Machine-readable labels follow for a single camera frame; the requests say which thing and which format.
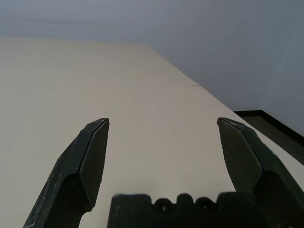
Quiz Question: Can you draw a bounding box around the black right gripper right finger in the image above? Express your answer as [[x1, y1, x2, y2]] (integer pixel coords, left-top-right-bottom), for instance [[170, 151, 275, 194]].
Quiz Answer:
[[217, 116, 304, 228]]

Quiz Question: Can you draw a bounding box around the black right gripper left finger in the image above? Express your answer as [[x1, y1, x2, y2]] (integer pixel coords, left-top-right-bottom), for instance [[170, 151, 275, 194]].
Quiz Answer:
[[22, 117, 110, 228]]

